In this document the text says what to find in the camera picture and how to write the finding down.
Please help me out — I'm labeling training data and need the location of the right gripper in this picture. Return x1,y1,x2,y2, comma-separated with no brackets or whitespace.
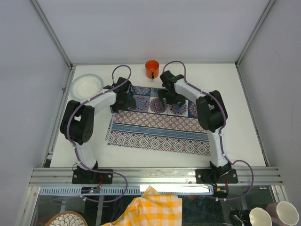
158,88,185,109

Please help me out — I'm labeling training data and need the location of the patterned placemat cloth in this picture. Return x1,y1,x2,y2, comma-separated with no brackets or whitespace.
105,86,211,156

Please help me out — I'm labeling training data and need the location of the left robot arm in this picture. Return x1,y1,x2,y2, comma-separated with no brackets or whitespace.
60,77,136,185

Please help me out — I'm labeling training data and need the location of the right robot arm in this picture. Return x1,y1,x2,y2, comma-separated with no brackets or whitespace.
158,71,238,186

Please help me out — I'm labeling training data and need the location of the orange mug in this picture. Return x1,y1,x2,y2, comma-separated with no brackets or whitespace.
145,60,159,79

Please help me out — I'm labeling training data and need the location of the white blue-rimmed bowl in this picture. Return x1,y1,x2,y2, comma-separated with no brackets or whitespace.
70,74,103,101

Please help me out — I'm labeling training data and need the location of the yellow checkered cloth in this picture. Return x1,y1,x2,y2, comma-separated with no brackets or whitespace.
105,186,182,226

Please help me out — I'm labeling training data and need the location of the patterned brown plate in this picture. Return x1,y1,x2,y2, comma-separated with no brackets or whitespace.
46,211,88,226

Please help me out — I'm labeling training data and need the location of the brown white cup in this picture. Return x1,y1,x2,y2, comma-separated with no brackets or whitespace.
265,201,300,226

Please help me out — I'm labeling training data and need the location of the aluminium mounting rail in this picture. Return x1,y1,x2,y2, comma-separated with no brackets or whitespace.
29,167,283,186

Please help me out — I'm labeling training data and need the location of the white cable duct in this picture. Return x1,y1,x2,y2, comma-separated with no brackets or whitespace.
40,184,214,196

